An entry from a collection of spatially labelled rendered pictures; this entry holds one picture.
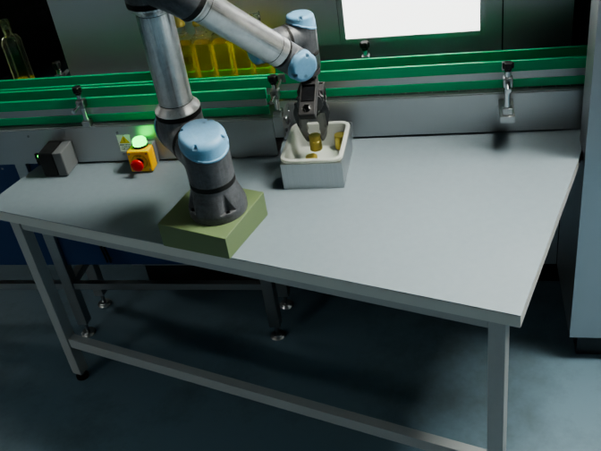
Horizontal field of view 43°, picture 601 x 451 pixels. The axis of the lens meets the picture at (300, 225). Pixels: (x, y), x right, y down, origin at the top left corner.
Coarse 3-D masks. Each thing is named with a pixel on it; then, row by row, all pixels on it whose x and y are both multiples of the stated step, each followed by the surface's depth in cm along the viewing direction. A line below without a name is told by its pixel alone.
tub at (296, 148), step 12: (300, 132) 227; (312, 132) 226; (348, 132) 218; (288, 144) 217; (300, 144) 229; (324, 144) 228; (288, 156) 215; (300, 156) 225; (324, 156) 223; (336, 156) 222
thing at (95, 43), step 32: (64, 0) 245; (96, 0) 243; (512, 0) 222; (544, 0) 221; (576, 0) 220; (64, 32) 252; (96, 32) 250; (128, 32) 248; (512, 32) 228; (544, 32) 226; (576, 32) 225; (96, 64) 257; (128, 64) 255
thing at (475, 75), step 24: (336, 72) 223; (360, 72) 222; (384, 72) 221; (408, 72) 220; (432, 72) 219; (456, 72) 218; (480, 72) 216; (528, 72) 214; (552, 72) 213; (576, 72) 212; (288, 96) 230
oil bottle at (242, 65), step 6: (234, 48) 226; (240, 48) 226; (234, 54) 227; (240, 54) 227; (246, 54) 226; (234, 60) 228; (240, 60) 228; (246, 60) 228; (234, 66) 230; (240, 66) 229; (246, 66) 229; (240, 72) 230; (246, 72) 230; (252, 72) 230
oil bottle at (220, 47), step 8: (216, 40) 225; (224, 40) 225; (216, 48) 226; (224, 48) 226; (216, 56) 228; (224, 56) 228; (216, 64) 230; (224, 64) 229; (232, 64) 229; (216, 72) 231; (224, 72) 231; (232, 72) 230
